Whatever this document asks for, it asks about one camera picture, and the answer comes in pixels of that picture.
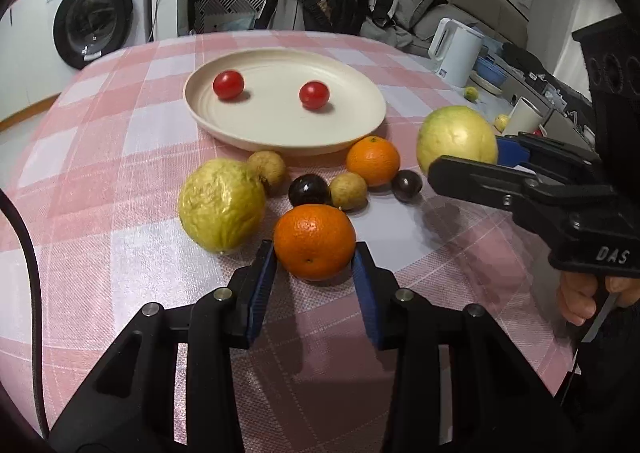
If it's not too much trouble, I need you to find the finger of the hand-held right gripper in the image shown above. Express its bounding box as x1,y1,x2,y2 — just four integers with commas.
426,155,538,210
496,132,603,184

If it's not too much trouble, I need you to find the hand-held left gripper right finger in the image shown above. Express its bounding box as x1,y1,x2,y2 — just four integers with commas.
350,241,591,453

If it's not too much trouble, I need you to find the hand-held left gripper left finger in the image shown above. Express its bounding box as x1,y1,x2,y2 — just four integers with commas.
47,240,278,453

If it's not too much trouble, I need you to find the smooth pale green guava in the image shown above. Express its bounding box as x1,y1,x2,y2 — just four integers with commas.
416,106,499,176

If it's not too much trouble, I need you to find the orange tangerine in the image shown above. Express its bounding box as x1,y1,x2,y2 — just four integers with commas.
346,136,402,187
273,204,357,282

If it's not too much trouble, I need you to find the dark purple plum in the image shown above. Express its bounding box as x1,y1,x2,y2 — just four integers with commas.
288,174,331,208
390,169,423,204

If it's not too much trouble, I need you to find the wrinkled yellow guava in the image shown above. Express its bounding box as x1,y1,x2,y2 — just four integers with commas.
178,158,267,255

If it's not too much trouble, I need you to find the brown longan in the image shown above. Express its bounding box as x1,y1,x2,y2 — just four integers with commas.
247,150,287,190
329,172,369,212

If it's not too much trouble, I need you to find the cream round plate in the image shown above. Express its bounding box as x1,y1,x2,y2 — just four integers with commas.
183,49,387,156

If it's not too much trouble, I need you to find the person's right hand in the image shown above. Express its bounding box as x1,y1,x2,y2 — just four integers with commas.
556,270,640,327

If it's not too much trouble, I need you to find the white cup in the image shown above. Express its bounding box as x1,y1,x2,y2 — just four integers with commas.
507,97,545,136

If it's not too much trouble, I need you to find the blue bowl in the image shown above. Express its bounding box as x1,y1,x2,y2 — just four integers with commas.
474,55,508,86

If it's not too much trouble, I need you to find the white electric kettle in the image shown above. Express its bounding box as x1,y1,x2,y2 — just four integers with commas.
429,18,485,88

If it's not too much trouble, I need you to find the pink checked tablecloth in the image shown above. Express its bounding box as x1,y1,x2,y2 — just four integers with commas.
0,30,591,453

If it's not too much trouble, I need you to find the red cherry tomato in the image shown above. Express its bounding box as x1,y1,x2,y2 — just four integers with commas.
299,81,331,110
212,70,245,100

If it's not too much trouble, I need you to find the black plastic crate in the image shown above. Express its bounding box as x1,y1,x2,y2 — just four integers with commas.
188,0,271,36

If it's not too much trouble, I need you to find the white washing machine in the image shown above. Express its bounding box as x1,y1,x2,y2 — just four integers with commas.
44,0,153,71

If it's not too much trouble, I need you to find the black cable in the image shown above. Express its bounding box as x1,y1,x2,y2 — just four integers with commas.
0,188,51,439

